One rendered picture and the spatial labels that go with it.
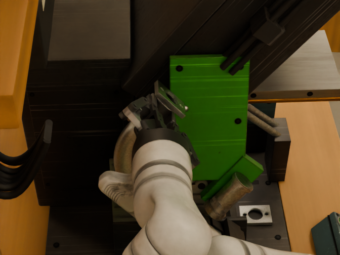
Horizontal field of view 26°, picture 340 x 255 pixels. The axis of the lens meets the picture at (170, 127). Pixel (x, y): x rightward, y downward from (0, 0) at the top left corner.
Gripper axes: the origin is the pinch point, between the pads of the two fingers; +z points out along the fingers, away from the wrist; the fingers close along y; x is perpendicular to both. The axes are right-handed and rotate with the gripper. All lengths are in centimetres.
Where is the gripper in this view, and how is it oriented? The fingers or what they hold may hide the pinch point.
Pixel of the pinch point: (159, 112)
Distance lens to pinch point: 105.1
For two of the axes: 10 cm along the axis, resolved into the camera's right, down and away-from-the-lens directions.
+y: -7.0, -6.1, -3.7
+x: -7.2, 6.2, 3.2
